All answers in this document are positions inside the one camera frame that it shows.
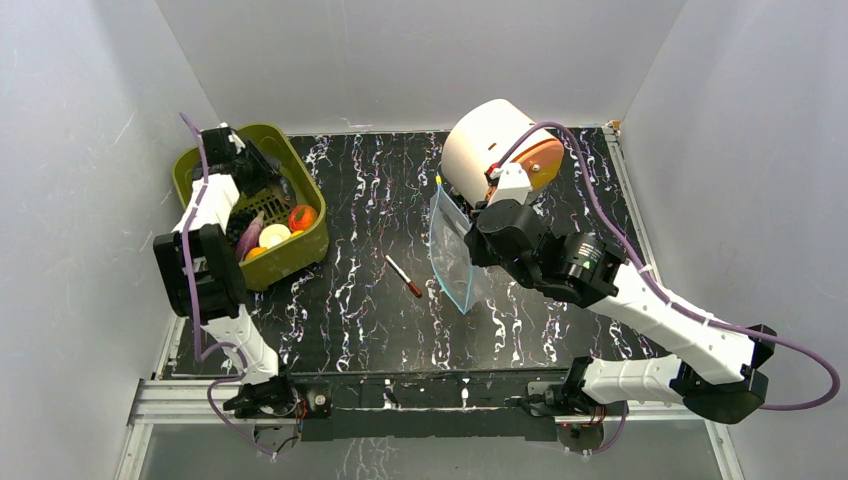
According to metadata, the small orange toy fruit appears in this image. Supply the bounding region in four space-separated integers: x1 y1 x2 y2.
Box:
244 246 267 261

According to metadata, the black toy grape bunch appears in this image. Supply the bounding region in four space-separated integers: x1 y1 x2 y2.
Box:
226 210 256 249

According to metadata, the clear zip top bag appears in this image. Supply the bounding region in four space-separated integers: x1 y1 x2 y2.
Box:
429 175 493 315

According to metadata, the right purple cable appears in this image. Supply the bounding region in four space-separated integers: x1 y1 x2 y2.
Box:
496 120 841 412

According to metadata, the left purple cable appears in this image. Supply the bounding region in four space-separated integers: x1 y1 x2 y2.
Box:
178 111 280 460

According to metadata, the purple cable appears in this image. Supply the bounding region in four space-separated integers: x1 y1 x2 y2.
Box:
178 111 280 460
496 120 841 412

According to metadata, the purple toy eggplant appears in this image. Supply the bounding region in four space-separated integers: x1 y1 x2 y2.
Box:
234 211 265 262

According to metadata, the white orange cylindrical appliance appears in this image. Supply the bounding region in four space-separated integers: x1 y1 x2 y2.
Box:
440 99 565 207

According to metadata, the olive green plastic basket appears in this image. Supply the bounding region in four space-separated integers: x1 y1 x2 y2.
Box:
154 123 329 297

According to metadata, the red white marker pen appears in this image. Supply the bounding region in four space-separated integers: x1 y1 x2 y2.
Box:
384 254 422 298

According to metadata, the white round toy food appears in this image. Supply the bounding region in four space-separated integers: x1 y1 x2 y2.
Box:
258 223 291 249

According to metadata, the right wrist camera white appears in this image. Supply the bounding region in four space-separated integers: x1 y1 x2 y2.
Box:
487 162 533 206

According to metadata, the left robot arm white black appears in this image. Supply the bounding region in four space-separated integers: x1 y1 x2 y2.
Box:
153 123 301 419

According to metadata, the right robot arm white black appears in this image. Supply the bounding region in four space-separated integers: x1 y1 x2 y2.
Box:
464 200 774 424

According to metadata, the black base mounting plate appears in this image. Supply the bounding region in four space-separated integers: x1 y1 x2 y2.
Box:
293 368 618 441

